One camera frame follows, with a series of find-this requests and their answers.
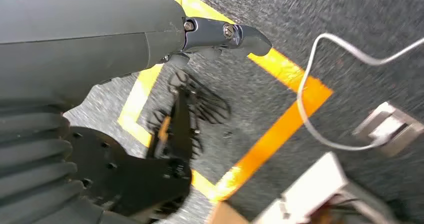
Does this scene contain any black robot leg plate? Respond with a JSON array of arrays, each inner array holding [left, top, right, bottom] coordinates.
[[64, 126, 193, 218]]

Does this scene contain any brown wooden board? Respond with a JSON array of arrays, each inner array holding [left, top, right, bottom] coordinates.
[[206, 200, 249, 224]]

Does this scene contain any white box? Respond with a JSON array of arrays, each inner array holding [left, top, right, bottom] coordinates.
[[253, 152, 349, 224]]

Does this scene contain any grey floor socket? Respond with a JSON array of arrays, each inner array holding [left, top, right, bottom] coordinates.
[[352, 101, 424, 159]]

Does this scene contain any white floor cable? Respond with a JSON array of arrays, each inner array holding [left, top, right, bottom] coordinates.
[[296, 32, 424, 152]]

